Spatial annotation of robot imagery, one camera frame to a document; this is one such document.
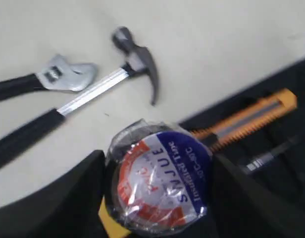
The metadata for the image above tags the orange utility knife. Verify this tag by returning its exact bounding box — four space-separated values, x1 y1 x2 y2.
190 88 298 152

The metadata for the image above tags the black plastic tool case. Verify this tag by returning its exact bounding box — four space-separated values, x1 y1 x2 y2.
179 59 305 238

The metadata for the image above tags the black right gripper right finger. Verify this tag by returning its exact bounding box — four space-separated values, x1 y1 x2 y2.
211 155 305 238

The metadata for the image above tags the clear test pen screwdriver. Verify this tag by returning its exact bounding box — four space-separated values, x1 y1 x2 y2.
240 135 300 175

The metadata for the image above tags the adjustable wrench black handle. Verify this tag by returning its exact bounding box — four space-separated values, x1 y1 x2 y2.
0 55 98 101

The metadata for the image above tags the black insulating tape roll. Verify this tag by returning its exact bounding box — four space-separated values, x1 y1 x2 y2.
104 119 212 236

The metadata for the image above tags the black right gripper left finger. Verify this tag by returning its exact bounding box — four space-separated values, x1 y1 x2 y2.
0 150 107 238

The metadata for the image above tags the claw hammer black grip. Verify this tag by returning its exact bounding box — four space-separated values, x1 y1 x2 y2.
0 26 159 168

